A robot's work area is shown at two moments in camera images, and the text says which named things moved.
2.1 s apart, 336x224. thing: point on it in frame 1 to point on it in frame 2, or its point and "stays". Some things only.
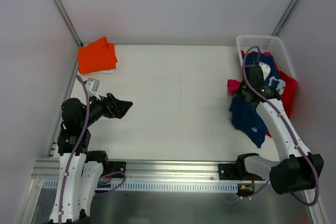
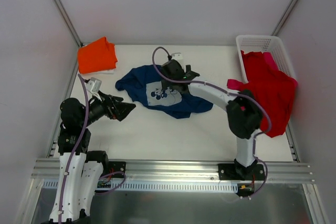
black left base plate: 116,166 stays
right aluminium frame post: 292,3 stays
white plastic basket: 266,43 stays
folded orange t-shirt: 97,56 stays
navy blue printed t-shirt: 245,118 to 146,85
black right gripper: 243,94 to 189,72
